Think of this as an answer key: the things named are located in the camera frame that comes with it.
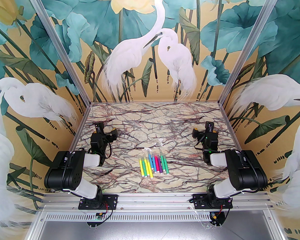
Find yellow marker pen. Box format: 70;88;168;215
146;154;154;179
144;155;152;179
138;155;145;177

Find perforated grey metal panel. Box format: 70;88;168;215
27;210;285;240

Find black round connector bracket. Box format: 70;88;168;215
207;210;227;227

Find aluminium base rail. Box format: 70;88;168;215
39;193;275;211

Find aluminium frame post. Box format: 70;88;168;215
22;0;92;107
218;0;287;107

